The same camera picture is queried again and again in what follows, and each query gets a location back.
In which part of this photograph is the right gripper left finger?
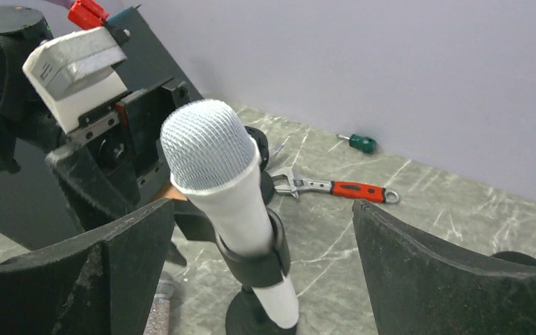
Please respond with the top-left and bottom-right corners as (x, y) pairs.
(0, 199), (174, 334)

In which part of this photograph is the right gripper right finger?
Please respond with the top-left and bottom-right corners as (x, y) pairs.
(352, 200), (536, 334)

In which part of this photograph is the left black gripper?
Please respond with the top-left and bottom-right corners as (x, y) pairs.
(45, 77), (191, 231)

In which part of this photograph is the white microphone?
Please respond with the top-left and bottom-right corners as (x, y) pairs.
(160, 99), (299, 329)

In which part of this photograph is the black clip round-base stand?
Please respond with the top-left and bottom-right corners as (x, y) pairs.
(174, 200), (297, 335)

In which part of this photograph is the tall black mic stand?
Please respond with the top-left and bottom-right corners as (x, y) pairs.
(491, 251), (536, 267)

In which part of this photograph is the glitter microphone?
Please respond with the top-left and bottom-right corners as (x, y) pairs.
(143, 271), (174, 335)

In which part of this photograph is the wooden board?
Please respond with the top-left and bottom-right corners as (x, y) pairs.
(151, 184), (188, 202)

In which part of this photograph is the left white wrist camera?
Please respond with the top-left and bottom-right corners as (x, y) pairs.
(22, 27), (128, 133)

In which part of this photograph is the red handled adjustable wrench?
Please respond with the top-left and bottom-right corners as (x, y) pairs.
(271, 167), (401, 204)

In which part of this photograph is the green handled screwdriver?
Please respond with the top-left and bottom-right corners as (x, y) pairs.
(336, 134), (378, 154)

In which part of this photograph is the black shock-mount round-base stand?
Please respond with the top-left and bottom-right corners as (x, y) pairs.
(245, 126), (275, 204)

